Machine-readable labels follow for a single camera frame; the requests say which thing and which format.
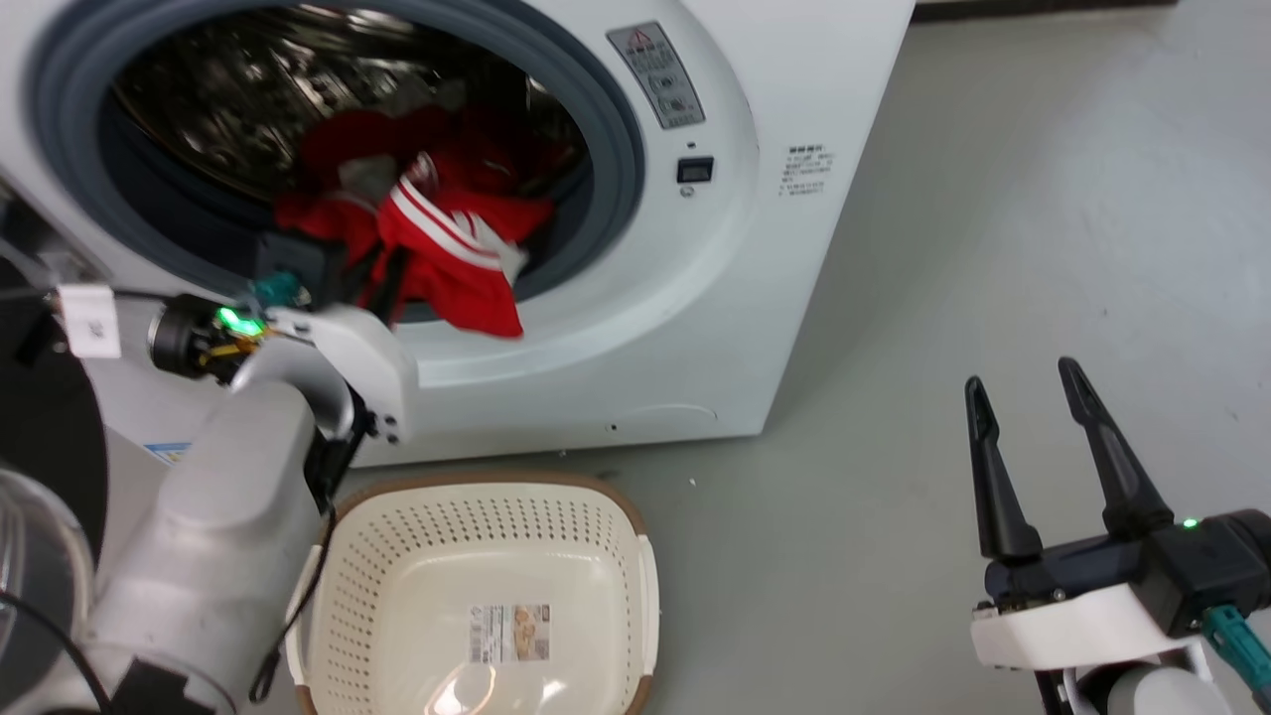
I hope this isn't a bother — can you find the white paper tag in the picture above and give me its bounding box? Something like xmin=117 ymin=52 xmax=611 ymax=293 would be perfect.
xmin=58 ymin=284 xmax=122 ymax=359

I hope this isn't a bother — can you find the red and white garment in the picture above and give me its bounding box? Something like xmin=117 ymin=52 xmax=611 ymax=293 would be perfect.
xmin=273 ymin=103 xmax=579 ymax=261

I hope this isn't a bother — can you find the dark right gripper white band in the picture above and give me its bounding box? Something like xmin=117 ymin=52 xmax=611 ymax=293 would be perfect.
xmin=964 ymin=357 xmax=1271 ymax=671

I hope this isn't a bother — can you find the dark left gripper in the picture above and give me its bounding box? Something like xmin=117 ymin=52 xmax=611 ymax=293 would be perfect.
xmin=252 ymin=231 xmax=410 ymax=327

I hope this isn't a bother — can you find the teal plug right gripper cable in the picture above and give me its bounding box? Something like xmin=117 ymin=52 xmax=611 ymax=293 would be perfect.
xmin=1200 ymin=604 xmax=1271 ymax=702

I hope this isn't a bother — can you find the washing machine door dark glass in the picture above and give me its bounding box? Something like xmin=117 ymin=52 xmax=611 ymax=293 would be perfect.
xmin=0 ymin=177 xmax=110 ymax=715

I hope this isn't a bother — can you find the white front-load washing machine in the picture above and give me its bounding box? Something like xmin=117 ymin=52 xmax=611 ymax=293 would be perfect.
xmin=0 ymin=0 xmax=917 ymax=470

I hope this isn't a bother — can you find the grey warning sticker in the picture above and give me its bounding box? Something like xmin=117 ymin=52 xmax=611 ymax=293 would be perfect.
xmin=607 ymin=21 xmax=707 ymax=130

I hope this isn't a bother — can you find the red garment with white stripes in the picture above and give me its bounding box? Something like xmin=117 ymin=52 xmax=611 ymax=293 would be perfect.
xmin=369 ymin=177 xmax=530 ymax=341

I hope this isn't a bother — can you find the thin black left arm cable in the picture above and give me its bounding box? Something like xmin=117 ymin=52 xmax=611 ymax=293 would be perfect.
xmin=248 ymin=502 xmax=341 ymax=704

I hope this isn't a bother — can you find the cream perforated laundry basket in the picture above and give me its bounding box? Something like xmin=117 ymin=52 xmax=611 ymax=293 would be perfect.
xmin=284 ymin=473 xmax=660 ymax=715

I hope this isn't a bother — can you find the product label sticker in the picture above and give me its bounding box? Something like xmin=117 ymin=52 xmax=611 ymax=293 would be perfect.
xmin=468 ymin=603 xmax=552 ymax=665

